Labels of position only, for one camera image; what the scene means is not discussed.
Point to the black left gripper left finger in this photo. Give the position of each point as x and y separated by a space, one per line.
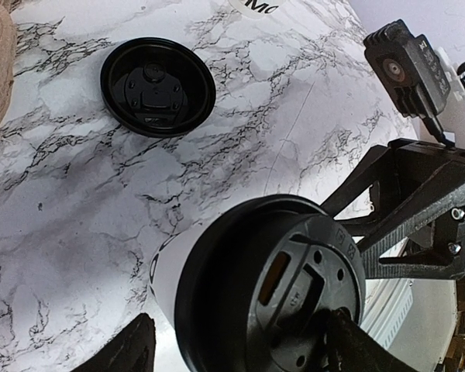
131 350

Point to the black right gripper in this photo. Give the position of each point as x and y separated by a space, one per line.
424 237

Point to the white paper coffee cup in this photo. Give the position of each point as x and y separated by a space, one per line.
166 267

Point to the black plastic cup lid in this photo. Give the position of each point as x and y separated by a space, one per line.
157 88
257 288

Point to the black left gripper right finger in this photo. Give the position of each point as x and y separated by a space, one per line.
349 348

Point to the stack of white paper cups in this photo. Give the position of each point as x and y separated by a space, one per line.
256 9

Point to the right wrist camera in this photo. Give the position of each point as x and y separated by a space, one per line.
410 72

